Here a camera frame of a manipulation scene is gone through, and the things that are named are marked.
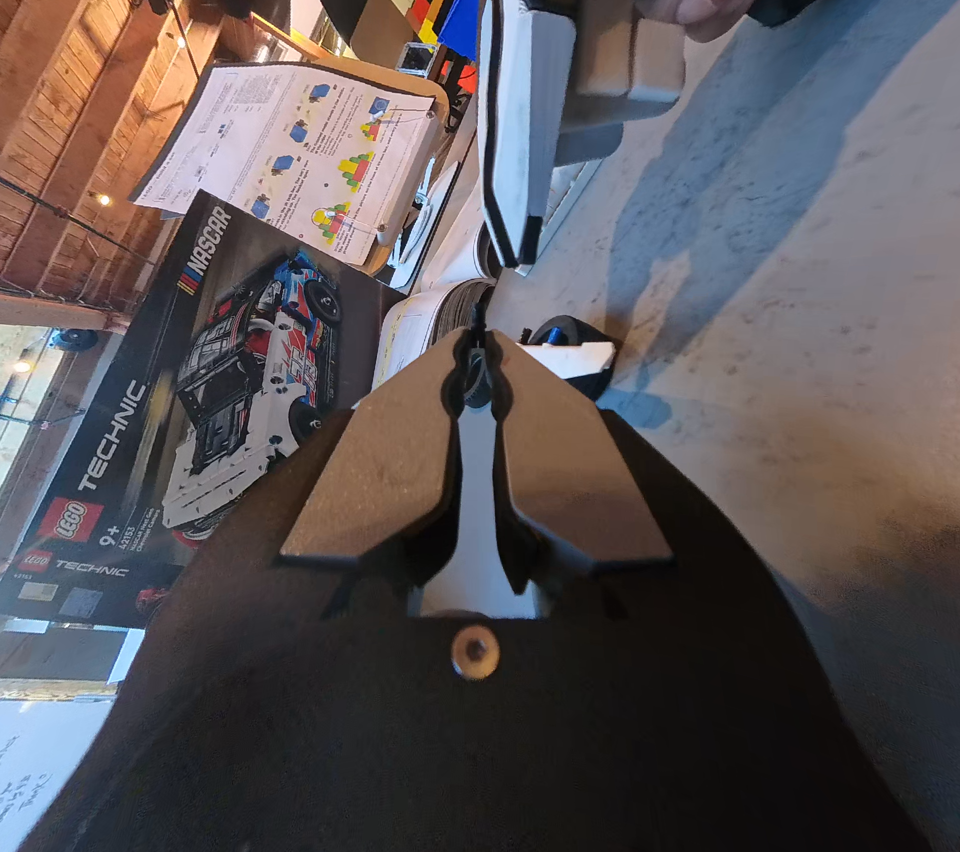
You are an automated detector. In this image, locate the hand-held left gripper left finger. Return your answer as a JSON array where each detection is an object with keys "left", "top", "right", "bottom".
[{"left": 279, "top": 329, "right": 470, "bottom": 586}]

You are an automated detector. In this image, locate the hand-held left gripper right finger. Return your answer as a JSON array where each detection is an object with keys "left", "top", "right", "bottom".
[{"left": 487, "top": 331, "right": 674, "bottom": 594}]

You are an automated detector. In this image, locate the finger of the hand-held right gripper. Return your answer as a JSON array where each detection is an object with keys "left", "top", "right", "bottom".
[
  {"left": 476, "top": 0, "right": 520, "bottom": 268},
  {"left": 491, "top": 0, "right": 580, "bottom": 269}
]

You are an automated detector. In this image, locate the long white pointed panel piece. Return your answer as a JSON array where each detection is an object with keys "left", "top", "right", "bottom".
[{"left": 517, "top": 340, "right": 618, "bottom": 379}]

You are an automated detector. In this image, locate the grey desk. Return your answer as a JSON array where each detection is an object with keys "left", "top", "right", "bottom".
[{"left": 408, "top": 0, "right": 960, "bottom": 852}]

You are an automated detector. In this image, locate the instruction sheet on stand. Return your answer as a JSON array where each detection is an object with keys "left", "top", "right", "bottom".
[{"left": 131, "top": 53, "right": 453, "bottom": 277}]

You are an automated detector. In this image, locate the white beam with cylinders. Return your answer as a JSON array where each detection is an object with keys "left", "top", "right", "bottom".
[{"left": 525, "top": 158, "right": 605, "bottom": 277}]

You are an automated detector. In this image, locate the blue plastic bin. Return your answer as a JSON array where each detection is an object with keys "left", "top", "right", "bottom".
[{"left": 437, "top": 0, "right": 481, "bottom": 61}]

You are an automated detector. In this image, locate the white flat pad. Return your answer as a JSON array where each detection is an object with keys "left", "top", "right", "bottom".
[{"left": 390, "top": 160, "right": 462, "bottom": 286}]

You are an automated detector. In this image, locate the open instruction booklet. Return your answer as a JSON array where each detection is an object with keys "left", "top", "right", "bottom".
[{"left": 371, "top": 214, "right": 502, "bottom": 395}]

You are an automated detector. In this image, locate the toy car set box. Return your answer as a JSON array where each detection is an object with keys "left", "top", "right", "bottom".
[{"left": 0, "top": 188, "right": 406, "bottom": 631}]

